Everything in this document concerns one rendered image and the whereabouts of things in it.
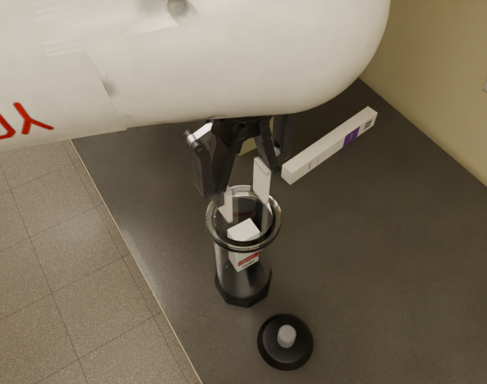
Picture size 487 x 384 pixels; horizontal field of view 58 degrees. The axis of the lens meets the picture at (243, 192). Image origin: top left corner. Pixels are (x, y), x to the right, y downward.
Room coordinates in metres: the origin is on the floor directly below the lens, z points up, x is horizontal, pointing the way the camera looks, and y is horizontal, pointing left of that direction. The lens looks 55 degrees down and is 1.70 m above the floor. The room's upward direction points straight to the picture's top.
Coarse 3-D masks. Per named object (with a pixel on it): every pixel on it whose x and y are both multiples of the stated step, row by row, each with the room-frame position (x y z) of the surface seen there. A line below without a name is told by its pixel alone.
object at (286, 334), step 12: (264, 324) 0.25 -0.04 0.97; (276, 324) 0.24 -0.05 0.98; (288, 324) 0.24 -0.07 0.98; (300, 324) 0.24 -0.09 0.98; (264, 336) 0.23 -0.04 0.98; (276, 336) 0.23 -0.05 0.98; (288, 336) 0.22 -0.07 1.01; (300, 336) 0.23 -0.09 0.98; (264, 348) 0.21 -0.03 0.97; (276, 348) 0.21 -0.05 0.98; (288, 348) 0.21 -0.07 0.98; (300, 348) 0.21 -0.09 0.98; (312, 348) 0.21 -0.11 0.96; (264, 360) 0.19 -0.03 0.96; (276, 360) 0.19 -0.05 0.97; (288, 360) 0.19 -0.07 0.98; (300, 360) 0.19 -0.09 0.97
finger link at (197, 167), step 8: (184, 136) 0.31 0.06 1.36; (192, 144) 0.30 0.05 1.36; (200, 144) 0.29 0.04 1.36; (192, 152) 0.31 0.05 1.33; (200, 152) 0.29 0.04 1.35; (208, 152) 0.30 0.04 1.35; (192, 160) 0.31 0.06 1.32; (200, 160) 0.29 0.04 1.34; (208, 160) 0.30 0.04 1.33; (192, 168) 0.31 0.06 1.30; (200, 168) 0.29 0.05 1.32; (208, 168) 0.30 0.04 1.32; (200, 176) 0.30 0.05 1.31; (208, 176) 0.30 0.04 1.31; (200, 184) 0.30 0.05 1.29; (208, 184) 0.30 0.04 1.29; (208, 192) 0.30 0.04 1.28
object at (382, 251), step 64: (128, 128) 0.72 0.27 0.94; (192, 128) 0.72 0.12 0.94; (320, 128) 0.72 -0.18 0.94; (384, 128) 0.72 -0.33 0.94; (128, 192) 0.54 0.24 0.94; (192, 192) 0.54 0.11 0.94; (320, 192) 0.54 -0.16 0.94; (384, 192) 0.54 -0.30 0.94; (448, 192) 0.54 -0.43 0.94; (192, 256) 0.39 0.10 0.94; (320, 256) 0.39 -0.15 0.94; (384, 256) 0.39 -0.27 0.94; (448, 256) 0.39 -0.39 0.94; (192, 320) 0.26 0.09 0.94; (256, 320) 0.26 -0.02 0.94; (320, 320) 0.26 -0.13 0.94; (384, 320) 0.26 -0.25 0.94; (448, 320) 0.26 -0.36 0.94
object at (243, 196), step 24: (240, 192) 0.38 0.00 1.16; (216, 216) 0.35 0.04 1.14; (240, 216) 0.38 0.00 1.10; (264, 216) 0.36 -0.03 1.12; (216, 240) 0.30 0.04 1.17; (264, 240) 0.30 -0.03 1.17; (216, 264) 0.32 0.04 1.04; (240, 264) 0.29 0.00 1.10; (264, 264) 0.30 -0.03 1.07; (240, 288) 0.29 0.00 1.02; (264, 288) 0.31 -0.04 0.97
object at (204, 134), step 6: (210, 120) 0.32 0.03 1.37; (204, 126) 0.31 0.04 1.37; (210, 126) 0.31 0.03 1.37; (198, 132) 0.31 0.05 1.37; (204, 132) 0.31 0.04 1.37; (210, 132) 0.31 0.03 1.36; (192, 138) 0.30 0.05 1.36; (198, 138) 0.30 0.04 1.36; (204, 138) 0.31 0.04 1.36; (204, 144) 0.30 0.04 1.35
